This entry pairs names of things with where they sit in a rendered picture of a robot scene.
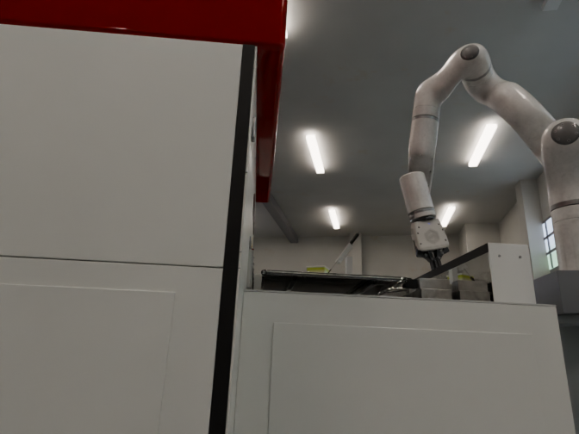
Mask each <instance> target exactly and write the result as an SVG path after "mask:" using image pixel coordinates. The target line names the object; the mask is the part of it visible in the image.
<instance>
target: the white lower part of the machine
mask: <svg viewBox="0 0 579 434"><path fill-rule="evenodd" d="M243 293H244V289H243V282H242V277H241V271H240V269H238V268H224V267H223V269H220V268H203V267H187V266H170V265H155V264H138V263H106V262H90V261H73V260H57V259H41V258H25V257H0V434H233V426H234V414H235V401H236V389H237V377H238V365H239V353H240V329H241V317H242V305H243Z"/></svg>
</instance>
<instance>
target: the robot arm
mask: <svg viewBox="0 0 579 434"><path fill-rule="evenodd" d="M461 81H462V83H463V85H464V87H465V89H466V91H467V92H468V93H469V94H470V95H471V96H472V97H473V98H474V99H475V100H476V101H477V102H479V103H481V104H483V105H486V106H487V107H489V108H491V109H492V110H494V111H495V112H496V113H497V114H498V115H499V116H500V117H501V118H502V119H503V120H504V121H505V122H506V123H507V124H508V125H509V126H511V128H512V129H513V130H514V131H515V132H516V133H517V134H518V135H519V136H520V137H521V138H522V139H523V141H524V142H525V143H526V145H527V146H528V147H529V149H530V150H531V151H532V153H533V154H534V155H535V157H536V158H537V159H538V161H539V162H540V163H541V164H542V165H543V166H544V171H545V181H546V188H547V193H548V199H549V205H550V211H551V222H552V228H553V234H554V240H555V246H556V252H557V263H558V269H559V270H579V120H578V119H575V118H563V119H560V120H557V121H556V120H555V119H554V118H553V117H552V116H551V114H550V113H549V112H548V111H547V110H546V109H545V107H544V106H543V105H542V104H541V103H540V102H539V101H538V100H537V99H536V98H534V97H533V96H532V95H531V94H530V93H529V92H527V91H526V90H525V89H524V88H522V87H521V86H520V85H518V84H517V83H514V82H508V81H506V80H504V79H502V78H500V77H499V76H498V75H497V74H496V72H495V70H494V68H493V66H492V63H491V59H490V57H489V52H488V51H487V49H486V48H485V47H484V46H482V45H480V44H477V43H471V44H468V45H465V46H462V47H460V48H459V49H458V50H457V51H456V52H454V53H453V54H452V55H451V57H450V58H449V59H448V60H447V61H446V63H445V65H444V66H443V67H442V68H441V69H440V70H439V71H438V72H437V73H435V74H434V75H433V76H431V77H430V78H429V79H427V80H426V81H424V82H423V83H422V84H421V85H420V86H419V87H418V89H417V91H416V92H415V97H414V108H413V115H412V122H411V130H410V138H409V147H408V174H406V175H404V176H402V177H401V178H400V180H399V182H400V185H401V188H402V194H403V197H404V201H405V204H406V208H407V211H408V216H409V219H410V222H411V223H412V224H411V236H412V241H413V246H414V251H415V252H416V257H423V258H425V259H426V260H427V262H429V263H430V265H431V269H432V270H434V269H436V268H438V267H439V266H441V265H442V264H441V261H440V259H441V258H442V256H443V255H444V254H446V253H447V252H449V249H448V246H449V242H448V239H447V237H446V234H445V230H444V228H443V227H442V225H441V223H440V221H439V219H436V218H435V217H436V213H435V209H434V206H433V201H432V198H431V195H430V194H431V187H432V180H433V167H434V158H435V150H436V144H437V137H438V130H439V115H440V108H441V104H442V103H443V102H444V101H445V100H446V99H447V98H448V96H449V95H450V94H451V93H452V92H453V91H454V89H455V88H456V86H457V85H458V84H459V83H460V82H461ZM442 250H443V251H442ZM432 252H433V254H432ZM433 255H434V257H433Z"/></svg>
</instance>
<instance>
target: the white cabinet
mask: <svg viewBox="0 0 579 434"><path fill-rule="evenodd" d="M233 434H576V430H575V425H574V419H573V413H572V408H571V402H570V391H569V386H568V380H567V375H566V369H565V363H564V358H563V347H562V341H561V336H560V330H559V324H558V319H557V309H556V307H542V306H525V305H508V304H490V303H473V302H455V301H422V300H404V299H387V298H370V297H352V296H335V295H317V294H284V293H266V292H248V291H244V293H243V305H242V317H241V329H240V353H239V365H238V377H237V389H236V401H235V414H234V426H233Z"/></svg>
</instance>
